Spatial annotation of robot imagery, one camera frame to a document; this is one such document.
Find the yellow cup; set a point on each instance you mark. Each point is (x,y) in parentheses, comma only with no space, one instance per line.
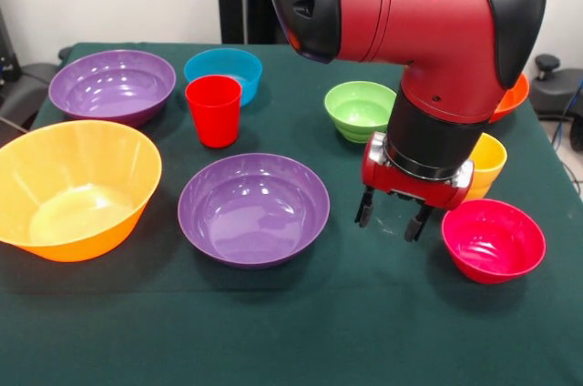
(489,158)
(478,192)

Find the green bowl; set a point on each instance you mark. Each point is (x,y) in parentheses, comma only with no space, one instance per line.
(357,108)

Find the red cup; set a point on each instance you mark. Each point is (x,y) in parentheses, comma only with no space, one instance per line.
(213,117)

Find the blue bowl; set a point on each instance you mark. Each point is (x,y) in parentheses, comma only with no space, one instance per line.
(223,65)

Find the large yellow bowl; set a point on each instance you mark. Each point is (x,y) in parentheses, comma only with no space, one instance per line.
(77,190)

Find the purple bowl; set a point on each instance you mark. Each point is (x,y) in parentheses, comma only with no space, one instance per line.
(252,213)
(114,85)

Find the orange-red bowl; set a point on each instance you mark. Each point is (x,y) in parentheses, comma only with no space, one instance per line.
(512,101)

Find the dark green tablecloth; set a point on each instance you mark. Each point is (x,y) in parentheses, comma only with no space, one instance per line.
(291,322)

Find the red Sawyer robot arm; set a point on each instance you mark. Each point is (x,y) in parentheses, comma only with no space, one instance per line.
(410,17)

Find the black wheeled base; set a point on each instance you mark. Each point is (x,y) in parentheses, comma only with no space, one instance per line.
(27,85)
(553,94)

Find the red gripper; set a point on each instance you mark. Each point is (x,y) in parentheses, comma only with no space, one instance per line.
(410,185)

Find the pink bowl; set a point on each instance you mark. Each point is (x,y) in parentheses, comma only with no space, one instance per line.
(494,240)

